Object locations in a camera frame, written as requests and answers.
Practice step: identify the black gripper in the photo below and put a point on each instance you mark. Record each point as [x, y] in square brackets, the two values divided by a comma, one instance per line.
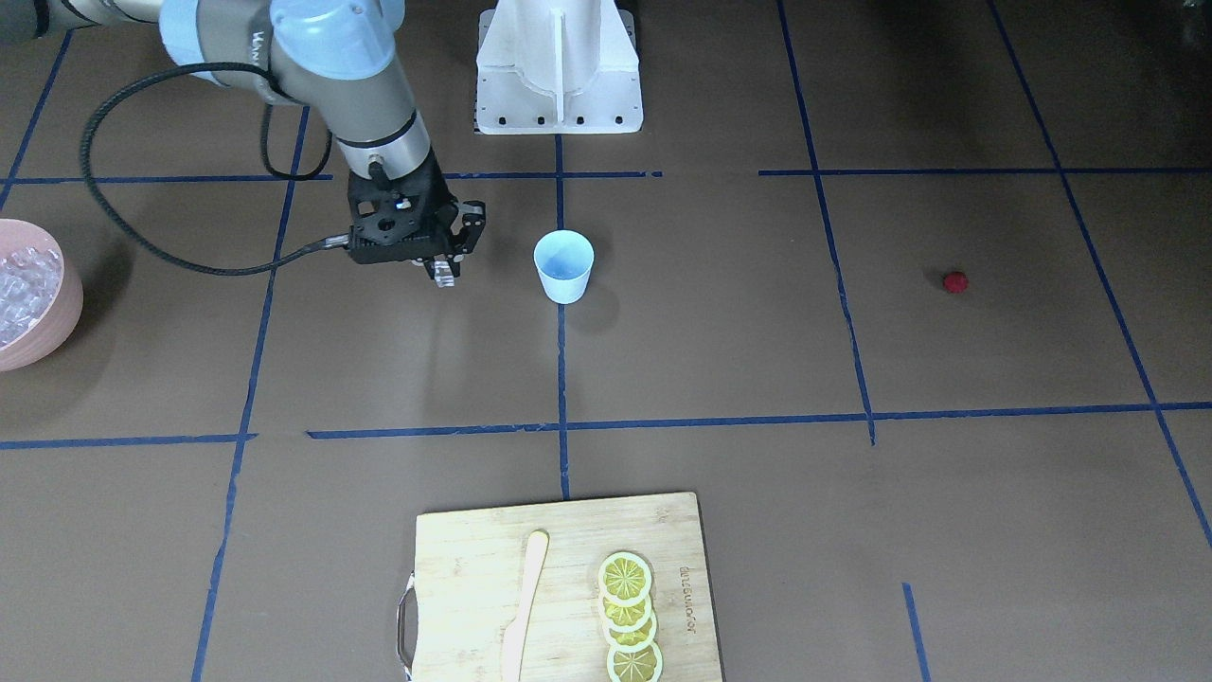
[471, 228]

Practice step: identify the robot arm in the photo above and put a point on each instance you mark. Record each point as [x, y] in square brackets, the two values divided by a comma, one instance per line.
[339, 58]

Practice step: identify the light blue paper cup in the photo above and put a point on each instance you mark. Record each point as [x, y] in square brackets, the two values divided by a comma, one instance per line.
[564, 260]

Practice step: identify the pile of clear ice cubes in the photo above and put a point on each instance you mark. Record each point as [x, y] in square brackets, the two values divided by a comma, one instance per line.
[30, 278]

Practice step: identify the yellow plastic knife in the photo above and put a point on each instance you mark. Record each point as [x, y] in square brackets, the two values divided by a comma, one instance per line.
[515, 635]

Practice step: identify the top lemon slice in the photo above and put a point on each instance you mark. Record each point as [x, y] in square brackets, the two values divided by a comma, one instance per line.
[625, 579]

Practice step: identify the lemon slice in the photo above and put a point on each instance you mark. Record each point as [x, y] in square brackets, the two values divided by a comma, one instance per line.
[632, 641]
[625, 579]
[625, 618]
[640, 665]

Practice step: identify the bamboo cutting board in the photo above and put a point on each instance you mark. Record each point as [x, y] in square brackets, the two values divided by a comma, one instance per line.
[464, 587]

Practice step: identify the pink bowl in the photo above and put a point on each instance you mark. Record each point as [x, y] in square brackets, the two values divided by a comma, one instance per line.
[61, 317]

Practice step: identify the bottom lemon slice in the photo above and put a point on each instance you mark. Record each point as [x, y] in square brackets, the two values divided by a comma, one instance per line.
[640, 665]

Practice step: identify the red strawberry on table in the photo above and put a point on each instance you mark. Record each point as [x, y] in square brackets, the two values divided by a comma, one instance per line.
[956, 282]

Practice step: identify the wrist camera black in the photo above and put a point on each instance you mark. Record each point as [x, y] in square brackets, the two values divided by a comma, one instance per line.
[389, 225]

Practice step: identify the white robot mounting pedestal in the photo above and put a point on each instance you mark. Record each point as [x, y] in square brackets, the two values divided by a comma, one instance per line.
[558, 68]

